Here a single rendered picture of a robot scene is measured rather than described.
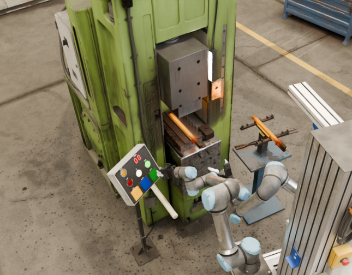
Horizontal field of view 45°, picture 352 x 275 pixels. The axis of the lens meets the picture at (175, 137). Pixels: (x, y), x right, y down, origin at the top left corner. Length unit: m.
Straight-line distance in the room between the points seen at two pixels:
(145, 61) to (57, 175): 2.15
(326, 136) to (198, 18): 1.38
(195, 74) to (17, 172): 2.54
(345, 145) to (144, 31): 1.45
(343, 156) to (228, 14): 1.58
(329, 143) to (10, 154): 3.85
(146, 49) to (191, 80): 0.38
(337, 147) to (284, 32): 4.96
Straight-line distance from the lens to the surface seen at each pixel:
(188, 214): 3.82
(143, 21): 2.67
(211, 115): 3.44
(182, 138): 3.27
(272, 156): 3.59
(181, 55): 2.77
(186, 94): 2.94
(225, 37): 3.10
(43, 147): 4.95
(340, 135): 1.87
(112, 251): 3.88
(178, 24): 2.81
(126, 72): 2.77
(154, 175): 3.00
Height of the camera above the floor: 3.25
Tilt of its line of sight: 43 degrees down
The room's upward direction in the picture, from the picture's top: 4 degrees counter-clockwise
